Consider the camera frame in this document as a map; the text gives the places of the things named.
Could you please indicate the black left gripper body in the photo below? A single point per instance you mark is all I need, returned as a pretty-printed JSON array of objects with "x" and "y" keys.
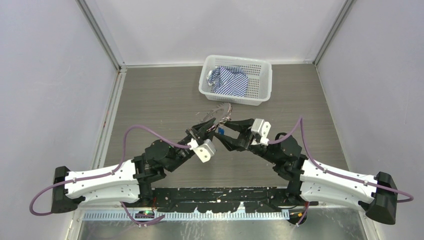
[{"x": 194, "y": 134}]

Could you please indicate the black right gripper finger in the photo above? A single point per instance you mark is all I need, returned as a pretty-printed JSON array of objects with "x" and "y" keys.
[
  {"x": 230, "y": 143},
  {"x": 240, "y": 125}
]

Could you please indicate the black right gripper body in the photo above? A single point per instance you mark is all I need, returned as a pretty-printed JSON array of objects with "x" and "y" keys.
[{"x": 247, "y": 137}]

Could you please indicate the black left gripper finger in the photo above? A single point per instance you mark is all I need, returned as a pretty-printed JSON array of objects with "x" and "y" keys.
[
  {"x": 197, "y": 126},
  {"x": 208, "y": 128}
]

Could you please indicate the blue key tag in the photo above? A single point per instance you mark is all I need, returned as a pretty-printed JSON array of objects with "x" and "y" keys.
[{"x": 221, "y": 131}]

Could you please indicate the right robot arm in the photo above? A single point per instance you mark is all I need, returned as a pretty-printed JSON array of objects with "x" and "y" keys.
[{"x": 310, "y": 180}]

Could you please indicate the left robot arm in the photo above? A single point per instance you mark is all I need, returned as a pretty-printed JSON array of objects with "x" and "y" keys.
[{"x": 130, "y": 180}]

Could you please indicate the blue striped shirt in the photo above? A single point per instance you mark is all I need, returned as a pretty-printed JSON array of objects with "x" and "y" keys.
[{"x": 228, "y": 80}]

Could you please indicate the white plastic basket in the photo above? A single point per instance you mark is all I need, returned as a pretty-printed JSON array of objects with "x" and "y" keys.
[{"x": 258, "y": 71}]

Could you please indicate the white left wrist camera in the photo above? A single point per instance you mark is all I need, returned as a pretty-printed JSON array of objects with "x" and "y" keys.
[{"x": 204, "y": 151}]

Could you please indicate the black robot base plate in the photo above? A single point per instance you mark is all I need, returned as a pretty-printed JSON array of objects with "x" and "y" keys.
[{"x": 219, "y": 200}]

